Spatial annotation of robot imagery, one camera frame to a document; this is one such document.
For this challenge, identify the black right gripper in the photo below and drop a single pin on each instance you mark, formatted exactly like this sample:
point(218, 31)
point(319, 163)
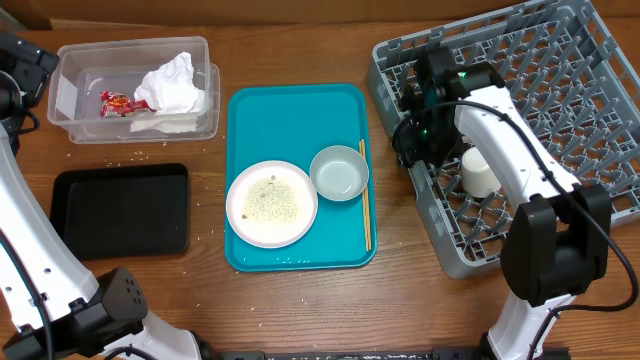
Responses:
point(408, 152)

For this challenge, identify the pale green cup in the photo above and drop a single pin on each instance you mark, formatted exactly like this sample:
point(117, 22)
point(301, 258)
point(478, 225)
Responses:
point(478, 180)

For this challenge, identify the grey dishwasher rack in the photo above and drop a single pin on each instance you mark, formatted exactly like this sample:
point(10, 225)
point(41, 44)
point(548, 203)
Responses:
point(568, 78)

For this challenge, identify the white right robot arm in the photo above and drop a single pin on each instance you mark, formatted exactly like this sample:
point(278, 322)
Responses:
point(559, 239)

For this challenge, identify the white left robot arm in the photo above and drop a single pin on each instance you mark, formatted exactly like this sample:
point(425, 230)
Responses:
point(58, 307)

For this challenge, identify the wooden chopstick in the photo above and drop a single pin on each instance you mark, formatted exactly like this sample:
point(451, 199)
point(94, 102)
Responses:
point(364, 200)
point(368, 200)

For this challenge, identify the grey-green small bowl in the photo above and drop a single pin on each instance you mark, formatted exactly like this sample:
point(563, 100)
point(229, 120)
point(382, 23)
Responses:
point(339, 173)

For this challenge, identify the teal plastic tray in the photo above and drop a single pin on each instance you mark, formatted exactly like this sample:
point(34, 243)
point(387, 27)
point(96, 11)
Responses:
point(292, 124)

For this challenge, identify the white plate with rice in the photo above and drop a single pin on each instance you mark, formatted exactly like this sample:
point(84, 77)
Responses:
point(271, 204)

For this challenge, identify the crumpled white tissue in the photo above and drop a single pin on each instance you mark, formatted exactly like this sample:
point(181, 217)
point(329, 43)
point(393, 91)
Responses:
point(170, 90)

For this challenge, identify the black tray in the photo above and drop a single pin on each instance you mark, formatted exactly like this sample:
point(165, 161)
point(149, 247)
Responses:
point(123, 211)

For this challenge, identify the red snack wrapper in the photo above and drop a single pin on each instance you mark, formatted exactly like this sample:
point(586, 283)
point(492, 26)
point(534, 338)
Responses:
point(119, 105)

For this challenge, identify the clear plastic bin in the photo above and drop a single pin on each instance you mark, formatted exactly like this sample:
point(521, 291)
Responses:
point(87, 70)

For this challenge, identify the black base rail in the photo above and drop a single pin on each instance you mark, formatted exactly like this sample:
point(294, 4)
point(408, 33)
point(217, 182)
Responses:
point(438, 353)

